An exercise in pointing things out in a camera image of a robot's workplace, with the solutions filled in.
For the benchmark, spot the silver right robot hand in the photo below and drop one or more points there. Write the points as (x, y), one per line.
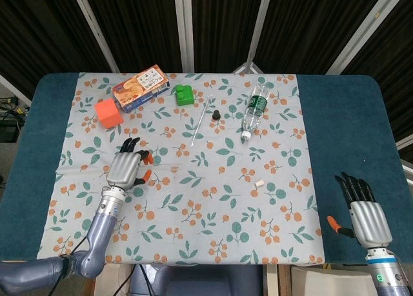
(371, 222)

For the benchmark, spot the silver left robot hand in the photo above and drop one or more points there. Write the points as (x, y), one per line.
(124, 170)

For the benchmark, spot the clear glass test tube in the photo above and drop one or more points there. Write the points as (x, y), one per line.
(161, 171)

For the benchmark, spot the white rubber stopper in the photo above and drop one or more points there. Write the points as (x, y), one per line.
(258, 182)

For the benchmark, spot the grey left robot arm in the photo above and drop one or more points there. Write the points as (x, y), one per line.
(100, 225)

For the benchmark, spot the clear glass dropper pipette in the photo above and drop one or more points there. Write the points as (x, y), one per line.
(200, 122)

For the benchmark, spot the orange foam cube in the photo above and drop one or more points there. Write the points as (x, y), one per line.
(109, 113)

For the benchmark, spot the blue orange biscuit box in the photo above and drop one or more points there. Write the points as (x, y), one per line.
(138, 88)

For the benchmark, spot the orange fruit print tablecloth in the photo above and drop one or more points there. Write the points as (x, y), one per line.
(206, 212)

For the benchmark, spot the green toy building block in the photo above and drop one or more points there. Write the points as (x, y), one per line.
(184, 96)

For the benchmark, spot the black rubber dropper bulb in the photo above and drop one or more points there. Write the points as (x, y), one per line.
(216, 114)

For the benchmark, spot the teal table cover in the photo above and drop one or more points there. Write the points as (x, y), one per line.
(338, 115)

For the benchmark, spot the grey robot torso base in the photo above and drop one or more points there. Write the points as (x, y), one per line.
(200, 281)

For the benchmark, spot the clear plastic water bottle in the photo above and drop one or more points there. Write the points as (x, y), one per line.
(255, 110)

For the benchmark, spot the dark pleated curtain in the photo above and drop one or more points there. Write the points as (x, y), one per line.
(145, 25)

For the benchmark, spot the white partition frame post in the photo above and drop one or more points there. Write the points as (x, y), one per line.
(258, 22)
(361, 31)
(405, 144)
(13, 88)
(185, 28)
(96, 31)

